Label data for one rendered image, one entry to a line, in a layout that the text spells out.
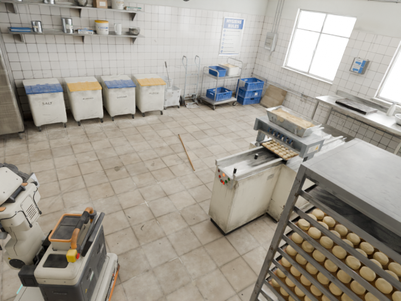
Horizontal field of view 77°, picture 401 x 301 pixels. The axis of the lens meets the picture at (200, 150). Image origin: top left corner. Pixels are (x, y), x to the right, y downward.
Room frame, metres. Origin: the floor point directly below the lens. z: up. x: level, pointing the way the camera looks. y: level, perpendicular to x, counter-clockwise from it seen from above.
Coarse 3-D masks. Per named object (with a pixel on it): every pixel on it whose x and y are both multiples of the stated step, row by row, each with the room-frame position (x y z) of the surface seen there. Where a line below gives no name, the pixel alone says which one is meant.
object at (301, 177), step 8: (304, 168) 0.83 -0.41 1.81; (296, 176) 0.84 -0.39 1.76; (304, 176) 0.83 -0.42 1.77; (296, 184) 0.84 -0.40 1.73; (296, 192) 0.83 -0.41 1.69; (288, 200) 0.84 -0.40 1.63; (296, 200) 0.84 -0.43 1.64; (288, 208) 0.83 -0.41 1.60; (288, 216) 0.83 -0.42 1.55; (280, 224) 0.84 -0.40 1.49; (280, 232) 0.83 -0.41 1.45; (272, 240) 0.84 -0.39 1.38; (280, 240) 0.84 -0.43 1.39; (272, 248) 0.83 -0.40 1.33; (272, 256) 0.83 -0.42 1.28; (264, 264) 0.84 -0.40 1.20; (264, 272) 0.83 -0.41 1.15; (264, 280) 0.84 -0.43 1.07; (256, 288) 0.83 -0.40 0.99; (256, 296) 0.82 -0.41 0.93
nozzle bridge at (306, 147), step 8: (256, 120) 2.83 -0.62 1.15; (264, 120) 2.78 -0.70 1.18; (256, 128) 2.80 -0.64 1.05; (264, 128) 2.81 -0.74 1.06; (272, 128) 2.73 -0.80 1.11; (280, 128) 2.60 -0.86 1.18; (264, 136) 2.94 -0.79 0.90; (272, 136) 2.65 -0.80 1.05; (280, 136) 2.62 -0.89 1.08; (288, 136) 2.46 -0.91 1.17; (296, 136) 2.45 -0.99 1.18; (312, 136) 2.50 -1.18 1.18; (288, 144) 2.51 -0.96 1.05; (296, 144) 2.46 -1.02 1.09; (304, 144) 2.30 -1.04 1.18; (312, 144) 2.34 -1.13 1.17; (320, 144) 2.45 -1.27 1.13; (296, 152) 2.38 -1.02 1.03; (304, 152) 2.28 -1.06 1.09; (312, 152) 2.38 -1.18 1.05; (304, 160) 2.36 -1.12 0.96
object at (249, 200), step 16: (240, 160) 2.38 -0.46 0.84; (256, 160) 2.42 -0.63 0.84; (272, 160) 2.47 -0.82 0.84; (256, 176) 2.16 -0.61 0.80; (272, 176) 2.34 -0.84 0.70; (224, 192) 2.10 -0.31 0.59; (240, 192) 2.05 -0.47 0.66; (256, 192) 2.21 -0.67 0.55; (272, 192) 2.41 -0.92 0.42; (224, 208) 2.07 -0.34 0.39; (240, 208) 2.09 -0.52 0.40; (256, 208) 2.27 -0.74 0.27; (224, 224) 2.03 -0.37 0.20; (240, 224) 2.14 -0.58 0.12
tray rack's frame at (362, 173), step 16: (352, 144) 1.08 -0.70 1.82; (368, 144) 1.10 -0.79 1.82; (320, 160) 0.89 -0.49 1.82; (336, 160) 0.91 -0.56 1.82; (352, 160) 0.92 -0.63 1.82; (368, 160) 0.94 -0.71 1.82; (384, 160) 0.96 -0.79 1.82; (400, 160) 0.98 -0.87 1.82; (320, 176) 0.78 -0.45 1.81; (336, 176) 0.79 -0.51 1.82; (352, 176) 0.80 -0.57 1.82; (368, 176) 0.81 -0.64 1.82; (384, 176) 0.83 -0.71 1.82; (400, 176) 0.84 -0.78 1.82; (336, 192) 0.73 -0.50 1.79; (352, 192) 0.70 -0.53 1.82; (368, 192) 0.71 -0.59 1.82; (384, 192) 0.72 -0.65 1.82; (400, 192) 0.73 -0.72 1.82; (368, 208) 0.64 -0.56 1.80; (384, 208) 0.63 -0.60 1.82; (400, 208) 0.64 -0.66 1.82; (400, 224) 0.58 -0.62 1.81
